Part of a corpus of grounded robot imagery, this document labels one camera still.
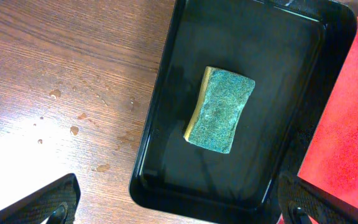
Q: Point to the green yellow sponge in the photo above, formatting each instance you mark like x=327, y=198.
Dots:
x=222, y=97

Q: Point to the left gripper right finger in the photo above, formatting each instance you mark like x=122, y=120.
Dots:
x=302, y=202

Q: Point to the red plastic tray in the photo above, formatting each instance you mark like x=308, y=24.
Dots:
x=331, y=161

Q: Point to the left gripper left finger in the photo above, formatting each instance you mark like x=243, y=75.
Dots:
x=55, y=203

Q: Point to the black plastic tray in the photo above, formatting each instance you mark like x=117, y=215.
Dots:
x=293, y=50

